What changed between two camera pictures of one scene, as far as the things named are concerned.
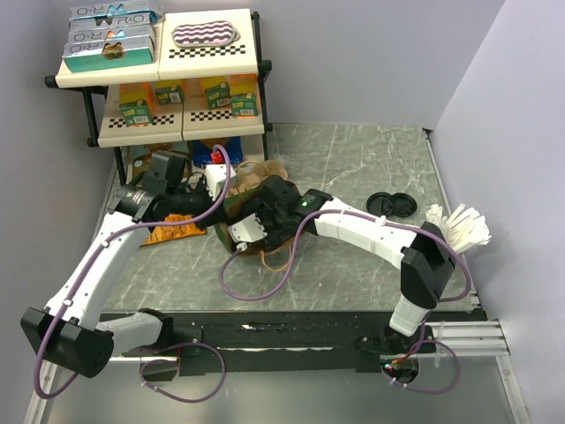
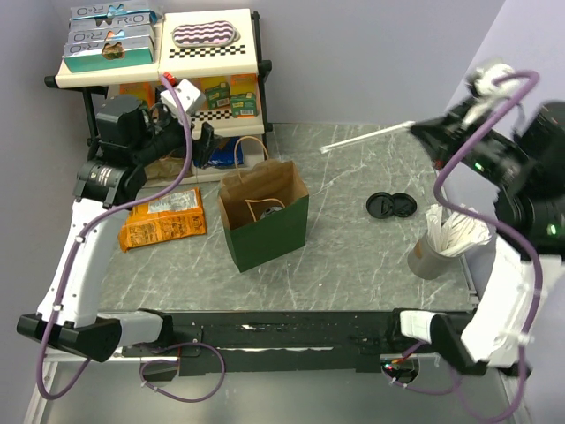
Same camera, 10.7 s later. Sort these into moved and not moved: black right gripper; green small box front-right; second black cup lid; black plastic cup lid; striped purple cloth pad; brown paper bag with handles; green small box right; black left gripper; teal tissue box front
Moved: black right gripper; black plastic cup lid; black left gripper; brown paper bag with handles
Not moved: green small box front-right; teal tissue box front; striped purple cloth pad; green small box right; second black cup lid
